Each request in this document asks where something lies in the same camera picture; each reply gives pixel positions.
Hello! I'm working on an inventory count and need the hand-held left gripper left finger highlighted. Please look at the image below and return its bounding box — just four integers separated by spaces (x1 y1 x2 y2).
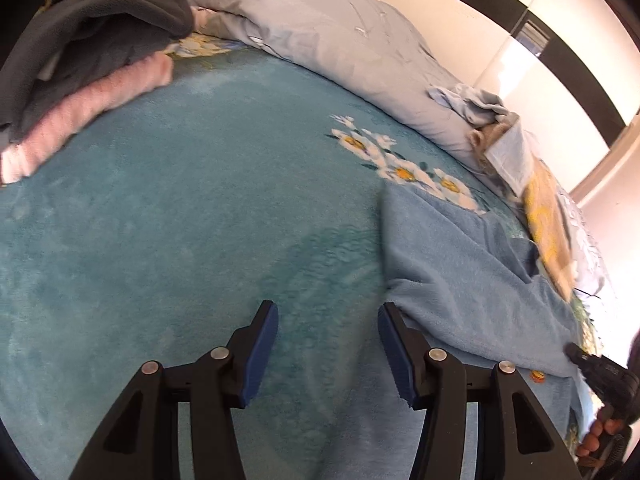
67 300 279 480

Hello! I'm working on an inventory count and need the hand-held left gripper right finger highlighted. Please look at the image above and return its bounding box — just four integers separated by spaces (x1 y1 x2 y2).
377 301 583 480

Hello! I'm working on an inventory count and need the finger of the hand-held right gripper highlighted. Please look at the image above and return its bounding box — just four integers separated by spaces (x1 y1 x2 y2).
564 342 608 376

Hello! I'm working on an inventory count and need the blue fleece garment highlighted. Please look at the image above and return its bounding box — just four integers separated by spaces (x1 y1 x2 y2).
380 182 588 381

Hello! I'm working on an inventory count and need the person's right hand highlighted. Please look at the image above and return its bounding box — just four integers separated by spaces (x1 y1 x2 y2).
575 417 632 460

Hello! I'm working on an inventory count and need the beige sweater with yellow print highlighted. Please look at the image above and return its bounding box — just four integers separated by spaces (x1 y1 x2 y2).
467 115 576 301

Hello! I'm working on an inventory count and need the teal floral blanket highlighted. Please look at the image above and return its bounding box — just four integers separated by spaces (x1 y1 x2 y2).
0 32 606 480

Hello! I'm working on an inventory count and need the light blue shirt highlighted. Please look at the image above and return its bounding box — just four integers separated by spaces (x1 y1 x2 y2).
427 85 508 126

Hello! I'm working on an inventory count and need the pink fuzzy garment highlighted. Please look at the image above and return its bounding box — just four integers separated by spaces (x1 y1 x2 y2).
0 7 211 185

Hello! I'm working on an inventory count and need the grey-blue daisy print duvet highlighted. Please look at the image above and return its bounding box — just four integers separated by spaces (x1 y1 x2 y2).
180 0 621 311

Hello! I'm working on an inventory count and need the white wardrobe with black stripe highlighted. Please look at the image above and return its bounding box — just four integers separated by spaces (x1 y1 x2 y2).
352 0 640 196

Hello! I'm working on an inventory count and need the dark grey garment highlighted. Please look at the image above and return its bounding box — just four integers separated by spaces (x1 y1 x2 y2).
0 0 195 141

